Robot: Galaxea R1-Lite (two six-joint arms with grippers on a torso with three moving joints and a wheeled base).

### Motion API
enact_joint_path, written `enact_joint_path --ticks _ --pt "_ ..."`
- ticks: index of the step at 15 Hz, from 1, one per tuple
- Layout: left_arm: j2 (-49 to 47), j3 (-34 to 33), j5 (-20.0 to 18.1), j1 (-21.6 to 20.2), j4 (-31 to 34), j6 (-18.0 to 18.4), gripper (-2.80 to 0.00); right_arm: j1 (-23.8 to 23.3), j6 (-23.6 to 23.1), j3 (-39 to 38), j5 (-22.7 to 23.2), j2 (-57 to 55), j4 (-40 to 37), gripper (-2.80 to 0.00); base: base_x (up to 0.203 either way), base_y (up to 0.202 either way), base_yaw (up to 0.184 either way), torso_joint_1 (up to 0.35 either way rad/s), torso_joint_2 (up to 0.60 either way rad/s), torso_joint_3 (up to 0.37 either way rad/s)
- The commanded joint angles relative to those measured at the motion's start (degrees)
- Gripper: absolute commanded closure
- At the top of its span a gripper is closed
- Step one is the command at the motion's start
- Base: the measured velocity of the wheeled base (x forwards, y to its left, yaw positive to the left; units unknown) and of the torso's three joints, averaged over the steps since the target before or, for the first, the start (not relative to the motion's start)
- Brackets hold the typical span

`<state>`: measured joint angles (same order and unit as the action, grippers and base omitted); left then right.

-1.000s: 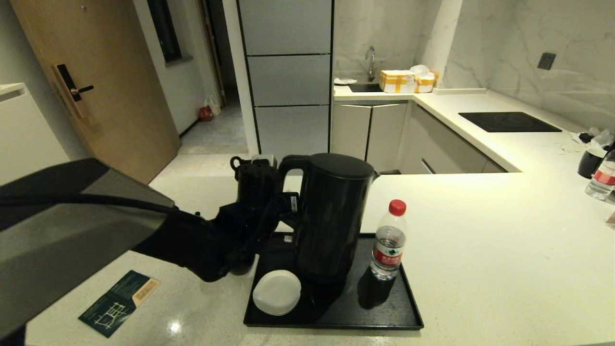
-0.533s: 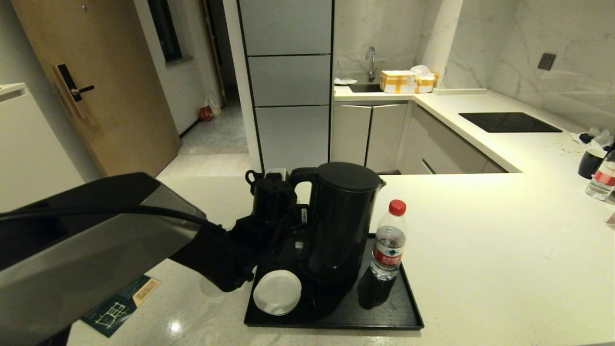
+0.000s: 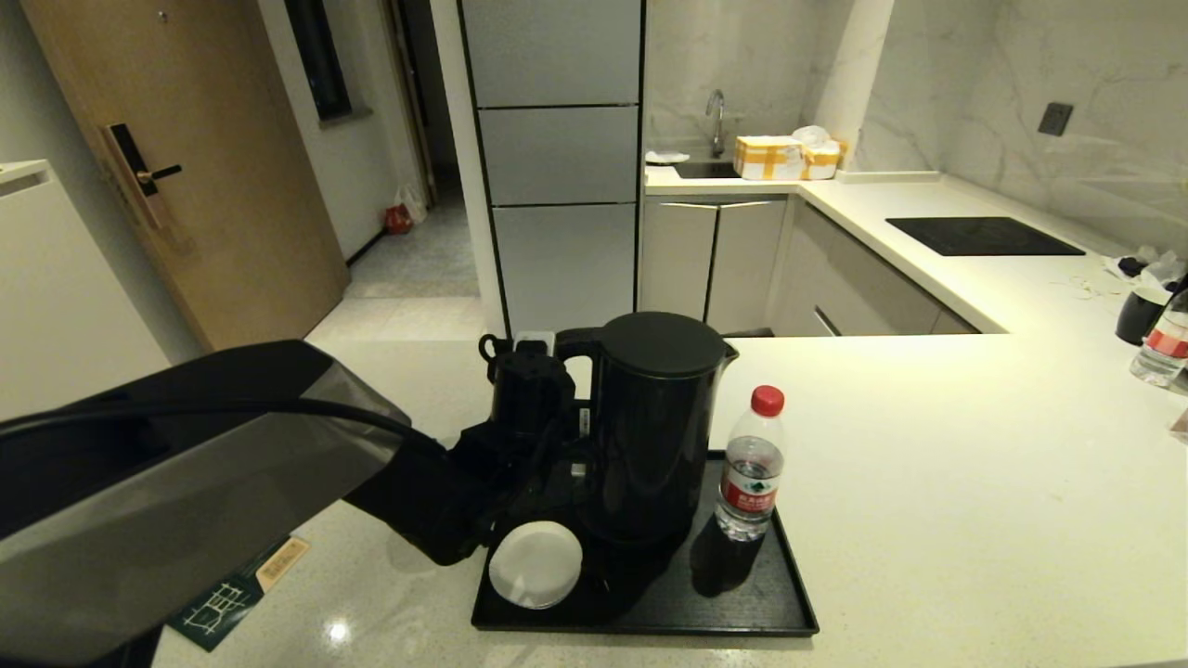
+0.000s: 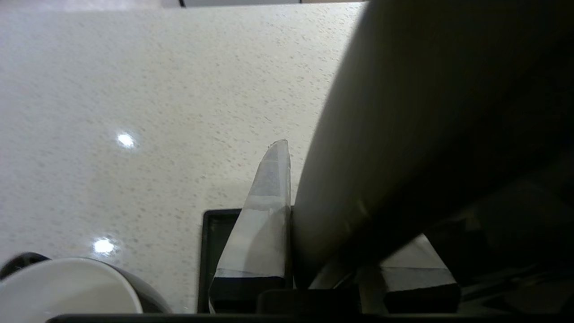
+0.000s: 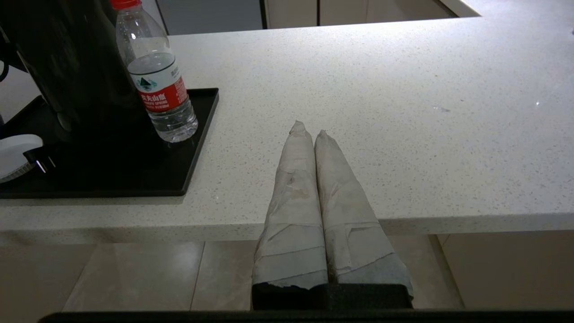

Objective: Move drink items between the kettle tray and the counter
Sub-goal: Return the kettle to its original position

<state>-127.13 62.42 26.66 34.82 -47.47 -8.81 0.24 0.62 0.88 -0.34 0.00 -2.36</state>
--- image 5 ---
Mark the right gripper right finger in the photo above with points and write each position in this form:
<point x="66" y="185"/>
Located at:
<point x="354" y="237"/>

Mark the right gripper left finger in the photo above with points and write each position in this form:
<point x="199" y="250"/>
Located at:
<point x="293" y="215"/>

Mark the clear plastic water bottle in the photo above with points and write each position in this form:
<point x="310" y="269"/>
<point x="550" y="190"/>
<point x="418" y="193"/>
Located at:
<point x="157" y="89"/>

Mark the black electric kettle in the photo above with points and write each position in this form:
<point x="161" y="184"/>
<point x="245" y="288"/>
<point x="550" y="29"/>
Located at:
<point x="76" y="67"/>

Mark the black plug with metal prongs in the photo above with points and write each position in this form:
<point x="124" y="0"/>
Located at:
<point x="40" y="159"/>

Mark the black rectangular serving tray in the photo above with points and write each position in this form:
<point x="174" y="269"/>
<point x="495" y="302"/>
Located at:
<point x="134" y="170"/>

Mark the grey sink base cabinet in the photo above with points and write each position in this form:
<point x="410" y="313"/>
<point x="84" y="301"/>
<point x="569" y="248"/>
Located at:
<point x="358" y="11"/>

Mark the tall grey panel cabinet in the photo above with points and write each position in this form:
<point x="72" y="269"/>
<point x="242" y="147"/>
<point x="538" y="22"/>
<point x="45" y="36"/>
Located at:
<point x="210" y="13"/>

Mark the white round saucer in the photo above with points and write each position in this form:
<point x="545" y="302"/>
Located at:
<point x="13" y="154"/>

